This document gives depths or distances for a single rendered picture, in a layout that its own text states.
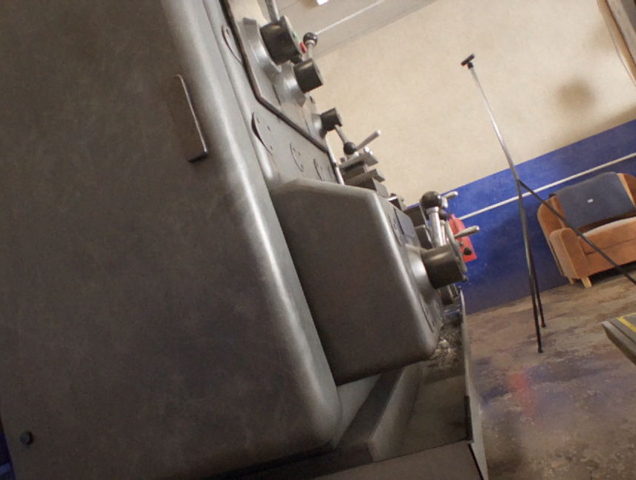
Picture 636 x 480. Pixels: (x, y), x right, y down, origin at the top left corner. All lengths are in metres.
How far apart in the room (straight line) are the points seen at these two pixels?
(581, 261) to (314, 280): 4.68
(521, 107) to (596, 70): 0.78
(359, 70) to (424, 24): 0.87
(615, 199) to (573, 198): 0.35
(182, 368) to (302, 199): 0.27
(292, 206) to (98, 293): 0.28
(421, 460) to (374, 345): 0.15
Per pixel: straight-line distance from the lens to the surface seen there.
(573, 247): 5.29
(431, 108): 6.22
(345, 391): 0.86
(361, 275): 0.70
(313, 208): 0.71
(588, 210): 5.63
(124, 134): 0.73
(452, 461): 0.66
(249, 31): 0.93
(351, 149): 1.15
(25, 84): 0.85
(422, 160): 6.10
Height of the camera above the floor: 0.66
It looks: 8 degrees up
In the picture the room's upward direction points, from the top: 19 degrees counter-clockwise
